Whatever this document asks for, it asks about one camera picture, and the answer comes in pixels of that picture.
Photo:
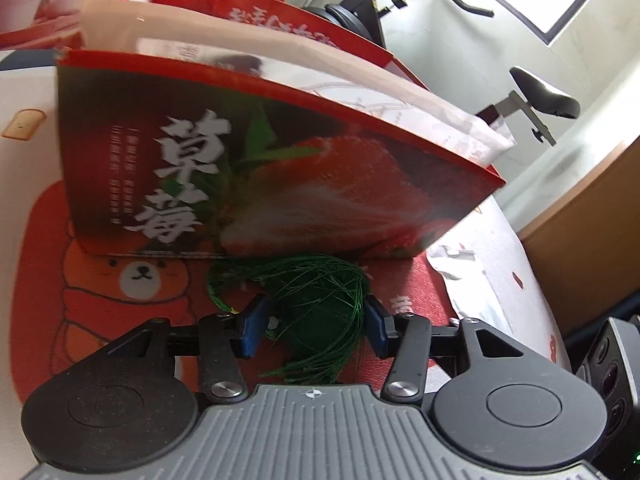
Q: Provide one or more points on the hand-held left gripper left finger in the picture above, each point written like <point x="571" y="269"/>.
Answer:
<point x="255" y="327"/>

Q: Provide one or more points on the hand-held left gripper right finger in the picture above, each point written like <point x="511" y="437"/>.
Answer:
<point x="379" y="327"/>

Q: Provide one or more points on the green tassel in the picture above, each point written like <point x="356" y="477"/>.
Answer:
<point x="310" y="310"/>

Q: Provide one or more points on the red strawberry print box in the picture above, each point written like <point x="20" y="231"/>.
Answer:
<point x="300" y="185"/>

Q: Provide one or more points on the printed cartoon tablecloth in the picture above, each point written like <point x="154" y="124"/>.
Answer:
<point x="125" y="280"/>

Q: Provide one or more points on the brown wooden board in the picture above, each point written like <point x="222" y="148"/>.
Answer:
<point x="590" y="220"/>

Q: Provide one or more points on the black exercise bike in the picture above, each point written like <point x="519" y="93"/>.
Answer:
<point x="542" y="95"/>

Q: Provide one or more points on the printed room scene backdrop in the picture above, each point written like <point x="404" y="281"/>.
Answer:
<point x="30" y="0"/>

